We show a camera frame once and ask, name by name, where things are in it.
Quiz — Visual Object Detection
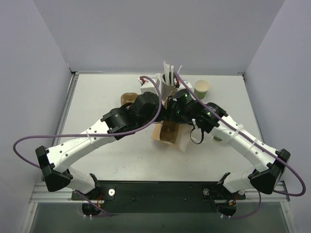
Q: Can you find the brown paper bag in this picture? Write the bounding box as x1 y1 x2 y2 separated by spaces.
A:
151 121 201 152

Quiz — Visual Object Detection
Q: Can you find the green paper coffee cup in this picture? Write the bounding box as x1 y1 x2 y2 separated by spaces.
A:
213 136 222 142

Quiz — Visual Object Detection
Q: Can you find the brown pulp cup carrier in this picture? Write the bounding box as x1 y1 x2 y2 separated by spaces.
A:
159 121 178 143

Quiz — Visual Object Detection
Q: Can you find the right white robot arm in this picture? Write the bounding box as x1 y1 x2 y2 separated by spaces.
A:
167 89 291 194

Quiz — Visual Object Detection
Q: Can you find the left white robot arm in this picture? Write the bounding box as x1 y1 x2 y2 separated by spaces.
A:
35 92 166 200

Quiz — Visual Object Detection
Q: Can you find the grey cylindrical straw holder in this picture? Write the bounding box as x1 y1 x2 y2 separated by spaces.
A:
160 74 180 104

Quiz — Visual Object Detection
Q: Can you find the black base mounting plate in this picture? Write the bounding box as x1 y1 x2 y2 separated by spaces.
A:
85 181 246 214

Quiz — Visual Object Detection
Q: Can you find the aluminium rail frame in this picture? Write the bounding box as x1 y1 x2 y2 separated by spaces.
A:
30 182 291 203

